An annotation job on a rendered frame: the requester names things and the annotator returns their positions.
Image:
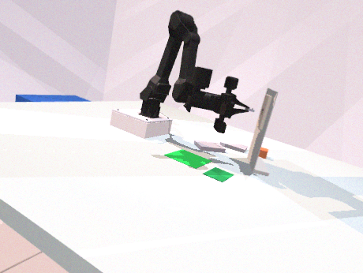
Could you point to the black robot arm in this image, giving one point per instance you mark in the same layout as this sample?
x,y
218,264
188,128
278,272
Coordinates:
x,y
187,88

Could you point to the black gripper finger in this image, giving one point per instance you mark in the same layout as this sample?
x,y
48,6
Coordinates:
x,y
238,111
238,102

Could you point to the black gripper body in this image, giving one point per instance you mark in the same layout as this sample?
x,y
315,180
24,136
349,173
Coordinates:
x,y
230,84

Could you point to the green square mat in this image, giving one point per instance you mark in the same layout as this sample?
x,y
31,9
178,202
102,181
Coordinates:
x,y
188,158

